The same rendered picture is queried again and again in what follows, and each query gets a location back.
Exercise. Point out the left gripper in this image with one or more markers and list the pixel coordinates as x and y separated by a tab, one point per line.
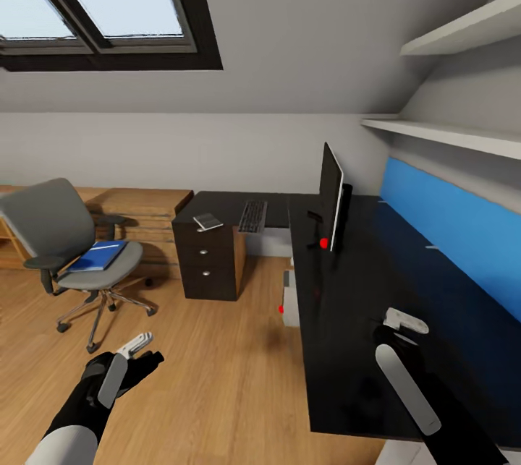
144	366

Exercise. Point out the room divider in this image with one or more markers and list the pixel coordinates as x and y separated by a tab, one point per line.
481	237

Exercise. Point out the keyboard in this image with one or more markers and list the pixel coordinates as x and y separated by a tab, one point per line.
253	218

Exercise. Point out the notebook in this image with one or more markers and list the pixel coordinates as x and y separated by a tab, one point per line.
208	221

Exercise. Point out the folder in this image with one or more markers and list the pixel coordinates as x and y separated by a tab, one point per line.
98	256

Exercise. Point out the monitor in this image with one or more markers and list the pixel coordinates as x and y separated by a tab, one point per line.
335	198

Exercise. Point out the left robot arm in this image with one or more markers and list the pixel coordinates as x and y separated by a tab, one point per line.
76	431

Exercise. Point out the swivel chair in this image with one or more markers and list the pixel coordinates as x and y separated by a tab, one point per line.
56	228

